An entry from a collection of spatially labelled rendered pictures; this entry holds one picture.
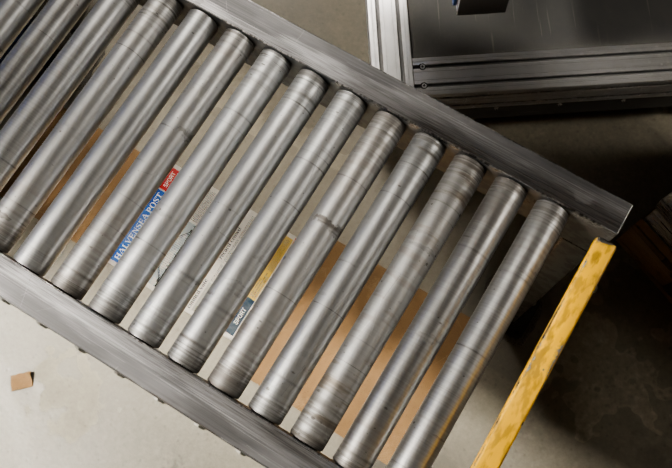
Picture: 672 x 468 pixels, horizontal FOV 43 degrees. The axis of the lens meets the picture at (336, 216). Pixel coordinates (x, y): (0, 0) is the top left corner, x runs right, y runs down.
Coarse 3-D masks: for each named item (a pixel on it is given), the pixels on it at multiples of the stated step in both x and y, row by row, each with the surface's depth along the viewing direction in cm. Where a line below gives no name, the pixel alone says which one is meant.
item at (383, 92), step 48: (144, 0) 136; (192, 0) 126; (240, 0) 126; (288, 48) 123; (336, 48) 123; (384, 96) 121; (480, 144) 118; (528, 192) 118; (576, 192) 116; (576, 240) 124
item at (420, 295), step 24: (312, 288) 195; (360, 312) 193; (408, 312) 192; (288, 336) 192; (336, 336) 191; (456, 336) 191; (264, 360) 190; (384, 360) 190; (312, 384) 189; (432, 384) 188; (360, 408) 187; (408, 408) 187; (336, 432) 186; (384, 456) 184
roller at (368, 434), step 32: (512, 192) 116; (480, 224) 115; (480, 256) 114; (448, 288) 113; (416, 320) 113; (448, 320) 112; (416, 352) 111; (384, 384) 110; (416, 384) 111; (384, 416) 109; (352, 448) 108
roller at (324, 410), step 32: (448, 192) 117; (416, 224) 117; (448, 224) 116; (416, 256) 114; (384, 288) 113; (416, 288) 115; (384, 320) 112; (352, 352) 111; (320, 384) 111; (352, 384) 110; (320, 416) 109; (320, 448) 109
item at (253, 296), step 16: (160, 192) 202; (208, 192) 201; (192, 224) 199; (240, 224) 199; (128, 240) 199; (176, 240) 198; (240, 240) 198; (288, 240) 197; (112, 256) 198; (224, 256) 197; (160, 272) 196; (272, 272) 195; (208, 288) 195; (256, 288) 195; (192, 304) 194; (240, 320) 193
